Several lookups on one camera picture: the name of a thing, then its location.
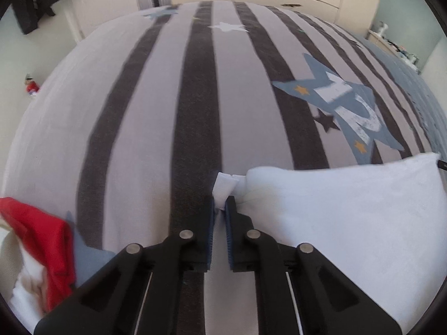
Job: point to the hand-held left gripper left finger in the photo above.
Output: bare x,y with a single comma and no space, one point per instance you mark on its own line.
209,216

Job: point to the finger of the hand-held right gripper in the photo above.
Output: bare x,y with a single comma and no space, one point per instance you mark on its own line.
442,165

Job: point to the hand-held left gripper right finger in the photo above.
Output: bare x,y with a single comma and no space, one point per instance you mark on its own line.
230,223

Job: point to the white polo shirt striped collar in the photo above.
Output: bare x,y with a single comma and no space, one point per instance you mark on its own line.
349,216

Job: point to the bed with striped star bedding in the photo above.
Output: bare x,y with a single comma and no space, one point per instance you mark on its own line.
139,111

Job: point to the white nightstand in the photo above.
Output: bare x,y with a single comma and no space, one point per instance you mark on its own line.
380,42

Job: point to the small white desk fan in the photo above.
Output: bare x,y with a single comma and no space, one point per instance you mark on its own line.
382,28

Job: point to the folded red cloth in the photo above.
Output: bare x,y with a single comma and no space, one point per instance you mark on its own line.
45,237

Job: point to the folded white polo shirt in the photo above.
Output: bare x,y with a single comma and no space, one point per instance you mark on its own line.
28,286

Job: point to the red fire extinguisher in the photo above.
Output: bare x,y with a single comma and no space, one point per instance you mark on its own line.
30,85

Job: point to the white room door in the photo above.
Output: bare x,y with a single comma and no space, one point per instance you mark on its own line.
104,0

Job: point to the black hanging jacket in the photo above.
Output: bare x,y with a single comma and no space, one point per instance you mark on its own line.
31,3

